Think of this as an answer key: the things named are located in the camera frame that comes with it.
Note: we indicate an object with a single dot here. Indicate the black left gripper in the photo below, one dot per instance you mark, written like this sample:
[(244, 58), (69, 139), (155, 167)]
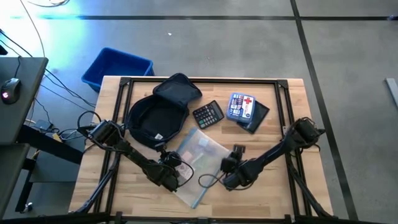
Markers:
[(171, 161)]

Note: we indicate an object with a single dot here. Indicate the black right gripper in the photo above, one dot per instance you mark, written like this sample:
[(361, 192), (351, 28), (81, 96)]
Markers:
[(233, 168)]

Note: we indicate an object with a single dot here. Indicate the clear mesh pouch blue zipper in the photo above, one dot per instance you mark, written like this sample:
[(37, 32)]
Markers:
[(208, 155)]

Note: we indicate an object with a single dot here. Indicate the dark navy backpack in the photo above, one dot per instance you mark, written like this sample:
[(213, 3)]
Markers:
[(155, 118)]

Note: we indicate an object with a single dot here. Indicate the light blue block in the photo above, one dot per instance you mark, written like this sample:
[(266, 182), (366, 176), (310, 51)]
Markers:
[(203, 142)]

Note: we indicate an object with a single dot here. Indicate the blue first aid kit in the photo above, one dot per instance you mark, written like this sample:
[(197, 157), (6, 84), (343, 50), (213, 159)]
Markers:
[(241, 107)]

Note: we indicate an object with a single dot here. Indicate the black calculator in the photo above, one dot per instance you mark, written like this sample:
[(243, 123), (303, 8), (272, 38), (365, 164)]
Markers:
[(208, 114)]

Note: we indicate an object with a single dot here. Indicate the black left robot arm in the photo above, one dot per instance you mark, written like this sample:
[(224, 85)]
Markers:
[(133, 154)]

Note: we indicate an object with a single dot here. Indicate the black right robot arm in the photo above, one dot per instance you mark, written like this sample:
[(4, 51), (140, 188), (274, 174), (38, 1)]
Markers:
[(273, 152)]

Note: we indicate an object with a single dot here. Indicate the blue plastic bin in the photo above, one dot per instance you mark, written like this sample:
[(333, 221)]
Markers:
[(118, 67)]

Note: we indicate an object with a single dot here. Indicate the yellow tag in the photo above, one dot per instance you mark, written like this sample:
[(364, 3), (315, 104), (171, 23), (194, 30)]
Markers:
[(57, 137)]

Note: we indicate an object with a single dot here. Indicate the black power brick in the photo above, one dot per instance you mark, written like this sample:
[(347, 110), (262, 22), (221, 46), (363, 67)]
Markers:
[(43, 125)]

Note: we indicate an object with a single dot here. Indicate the black desk top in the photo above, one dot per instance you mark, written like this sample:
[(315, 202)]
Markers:
[(11, 174), (18, 99)]

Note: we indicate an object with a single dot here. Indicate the grey metal bar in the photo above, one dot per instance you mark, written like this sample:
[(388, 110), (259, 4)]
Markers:
[(392, 91)]

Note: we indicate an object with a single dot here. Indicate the black computer mouse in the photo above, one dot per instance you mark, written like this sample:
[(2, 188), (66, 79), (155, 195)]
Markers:
[(10, 91)]

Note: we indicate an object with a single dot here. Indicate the black table frame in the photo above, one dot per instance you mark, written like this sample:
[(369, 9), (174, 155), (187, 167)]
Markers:
[(126, 102)]

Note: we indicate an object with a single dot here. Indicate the black desk leg frame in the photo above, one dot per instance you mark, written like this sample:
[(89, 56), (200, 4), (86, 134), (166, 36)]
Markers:
[(49, 146)]

